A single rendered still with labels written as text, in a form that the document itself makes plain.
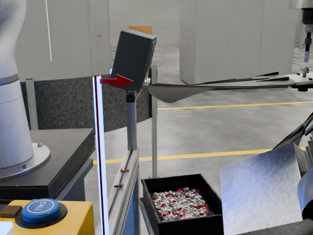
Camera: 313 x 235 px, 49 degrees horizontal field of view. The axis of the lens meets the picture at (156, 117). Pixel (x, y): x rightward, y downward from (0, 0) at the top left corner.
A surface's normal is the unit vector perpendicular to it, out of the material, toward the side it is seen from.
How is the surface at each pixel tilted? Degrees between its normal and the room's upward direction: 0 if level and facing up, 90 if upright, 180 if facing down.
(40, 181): 5
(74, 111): 90
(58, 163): 5
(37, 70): 90
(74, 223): 0
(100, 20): 90
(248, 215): 55
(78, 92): 90
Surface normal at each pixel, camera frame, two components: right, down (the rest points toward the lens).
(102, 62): 0.15, 0.26
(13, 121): 0.84, 0.11
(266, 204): -0.70, -0.43
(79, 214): -0.01, -0.97
